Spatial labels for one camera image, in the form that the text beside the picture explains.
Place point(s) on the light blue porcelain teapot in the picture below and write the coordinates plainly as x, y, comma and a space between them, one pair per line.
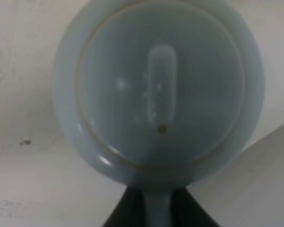
158, 94

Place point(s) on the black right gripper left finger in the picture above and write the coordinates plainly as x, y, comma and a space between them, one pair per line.
129, 212

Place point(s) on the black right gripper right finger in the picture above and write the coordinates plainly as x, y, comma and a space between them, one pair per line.
186, 211

